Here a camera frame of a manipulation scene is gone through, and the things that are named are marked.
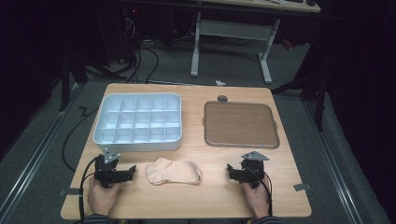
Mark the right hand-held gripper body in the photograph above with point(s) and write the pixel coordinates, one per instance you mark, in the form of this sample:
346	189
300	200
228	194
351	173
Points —
250	172

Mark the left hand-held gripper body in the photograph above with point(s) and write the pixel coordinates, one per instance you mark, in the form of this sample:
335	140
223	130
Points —
107	174

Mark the beige pair of socks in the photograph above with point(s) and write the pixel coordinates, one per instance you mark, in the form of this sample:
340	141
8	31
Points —
174	172

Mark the white compartment storage box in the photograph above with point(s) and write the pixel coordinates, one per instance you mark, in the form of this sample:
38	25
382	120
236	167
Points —
138	123

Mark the person's left hand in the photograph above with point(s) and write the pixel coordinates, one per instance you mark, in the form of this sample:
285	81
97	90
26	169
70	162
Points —
102	199

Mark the person's right hand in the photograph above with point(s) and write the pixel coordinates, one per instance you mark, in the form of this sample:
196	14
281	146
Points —
257	199

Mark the grey tape strip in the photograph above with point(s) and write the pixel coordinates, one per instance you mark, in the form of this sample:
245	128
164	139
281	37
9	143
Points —
302	187
71	191

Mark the brown square tray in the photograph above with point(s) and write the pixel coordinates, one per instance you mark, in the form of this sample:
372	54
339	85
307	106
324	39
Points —
241	124

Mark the grey round table grommet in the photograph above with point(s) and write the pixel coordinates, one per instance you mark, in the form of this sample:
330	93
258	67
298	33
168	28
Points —
222	99

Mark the white crumpled paper scrap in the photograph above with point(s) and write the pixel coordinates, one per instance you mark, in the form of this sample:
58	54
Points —
220	83

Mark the dark metal stand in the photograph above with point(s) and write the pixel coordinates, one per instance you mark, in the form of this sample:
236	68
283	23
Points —
317	99
70	74

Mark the small red object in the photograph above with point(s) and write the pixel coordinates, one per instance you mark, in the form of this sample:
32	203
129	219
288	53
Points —
287	44

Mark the white-framed wooden desk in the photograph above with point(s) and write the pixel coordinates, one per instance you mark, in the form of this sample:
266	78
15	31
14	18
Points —
233	31

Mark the metal floor rail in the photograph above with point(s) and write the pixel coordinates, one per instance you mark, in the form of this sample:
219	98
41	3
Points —
333	165
34	155

